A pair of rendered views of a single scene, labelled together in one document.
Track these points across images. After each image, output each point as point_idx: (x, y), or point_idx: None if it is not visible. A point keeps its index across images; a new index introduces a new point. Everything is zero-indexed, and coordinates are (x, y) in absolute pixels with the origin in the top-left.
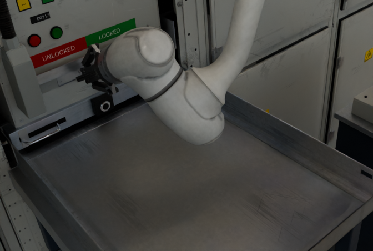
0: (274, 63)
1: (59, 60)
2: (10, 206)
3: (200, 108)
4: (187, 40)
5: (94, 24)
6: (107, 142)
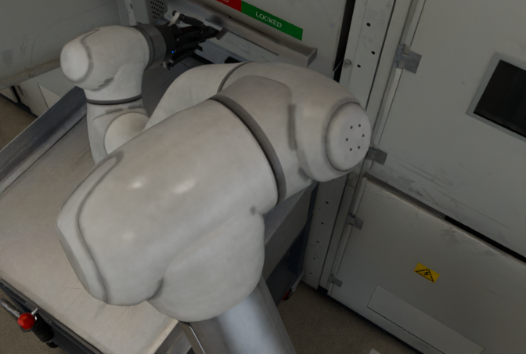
0: (472, 245)
1: None
2: None
3: (95, 143)
4: None
5: None
6: None
